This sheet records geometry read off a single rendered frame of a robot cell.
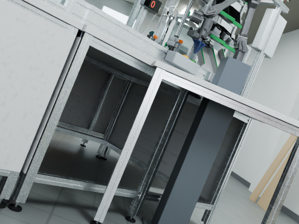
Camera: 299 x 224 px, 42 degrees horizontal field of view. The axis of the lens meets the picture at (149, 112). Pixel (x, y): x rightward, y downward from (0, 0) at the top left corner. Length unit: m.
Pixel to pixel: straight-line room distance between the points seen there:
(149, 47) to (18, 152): 0.83
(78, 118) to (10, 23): 2.43
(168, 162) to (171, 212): 0.99
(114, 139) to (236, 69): 1.77
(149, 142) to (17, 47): 1.94
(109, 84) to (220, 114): 1.99
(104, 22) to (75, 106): 2.10
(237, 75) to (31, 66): 1.12
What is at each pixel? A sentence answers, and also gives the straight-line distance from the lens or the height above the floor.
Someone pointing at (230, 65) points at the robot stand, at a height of 1.02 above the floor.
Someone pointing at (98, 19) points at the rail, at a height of 0.91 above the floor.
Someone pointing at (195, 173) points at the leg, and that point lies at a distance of 2.16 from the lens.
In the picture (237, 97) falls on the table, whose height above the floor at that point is 0.85.
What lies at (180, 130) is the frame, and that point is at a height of 0.56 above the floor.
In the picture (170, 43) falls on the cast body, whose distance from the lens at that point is 2.36.
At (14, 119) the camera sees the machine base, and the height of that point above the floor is 0.38.
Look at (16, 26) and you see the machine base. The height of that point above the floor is 0.73.
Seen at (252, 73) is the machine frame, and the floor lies 1.33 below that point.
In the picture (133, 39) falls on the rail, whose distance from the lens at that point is 1.94.
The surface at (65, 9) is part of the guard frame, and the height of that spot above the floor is 0.88.
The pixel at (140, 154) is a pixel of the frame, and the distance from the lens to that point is 3.35.
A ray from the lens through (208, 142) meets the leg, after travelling 2.15.
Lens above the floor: 0.65
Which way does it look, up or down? 1 degrees down
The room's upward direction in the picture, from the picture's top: 23 degrees clockwise
